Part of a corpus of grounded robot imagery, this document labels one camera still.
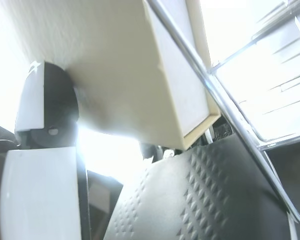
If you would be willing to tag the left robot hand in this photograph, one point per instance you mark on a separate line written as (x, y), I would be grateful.
(190, 200)

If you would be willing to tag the cream paperback book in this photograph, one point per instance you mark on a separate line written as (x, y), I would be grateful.
(115, 62)

